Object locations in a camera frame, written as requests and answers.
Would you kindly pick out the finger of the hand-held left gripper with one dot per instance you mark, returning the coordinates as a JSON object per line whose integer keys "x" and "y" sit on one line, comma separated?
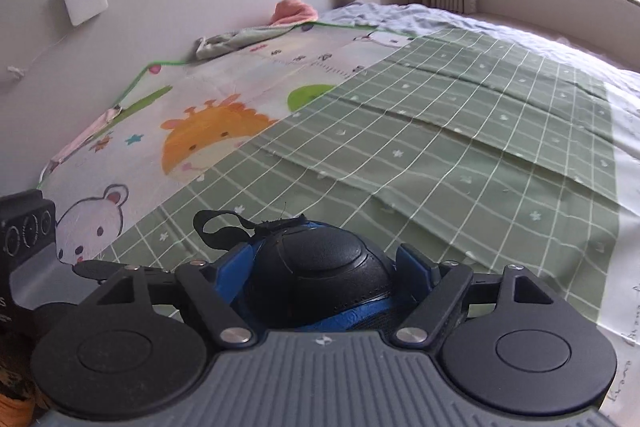
{"x": 97, "y": 269}

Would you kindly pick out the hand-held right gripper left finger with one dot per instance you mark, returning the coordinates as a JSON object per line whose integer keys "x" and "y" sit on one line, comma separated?
{"x": 227, "y": 277}

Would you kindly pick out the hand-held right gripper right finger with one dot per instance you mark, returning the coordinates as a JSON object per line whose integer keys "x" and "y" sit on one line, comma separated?
{"x": 417, "y": 272}

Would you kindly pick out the black and blue knee pad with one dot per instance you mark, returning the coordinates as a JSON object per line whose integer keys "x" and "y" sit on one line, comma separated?
{"x": 310, "y": 267}

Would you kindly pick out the green grid bedsheet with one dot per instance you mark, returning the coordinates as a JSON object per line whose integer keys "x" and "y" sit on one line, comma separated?
{"x": 425, "y": 157}

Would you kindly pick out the dark orange patterned cloth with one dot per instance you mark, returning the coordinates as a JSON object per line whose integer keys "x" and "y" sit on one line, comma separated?
{"x": 15, "y": 402}

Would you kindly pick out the cartoon animal printed mat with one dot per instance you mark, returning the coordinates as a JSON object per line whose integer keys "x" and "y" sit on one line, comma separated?
{"x": 200, "y": 82}

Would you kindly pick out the grey blue bed sheet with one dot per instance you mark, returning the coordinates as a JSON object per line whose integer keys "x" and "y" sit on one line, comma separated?
{"x": 450, "y": 19}

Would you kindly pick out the pink cloth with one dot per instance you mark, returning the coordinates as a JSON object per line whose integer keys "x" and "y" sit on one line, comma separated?
{"x": 295, "y": 12}

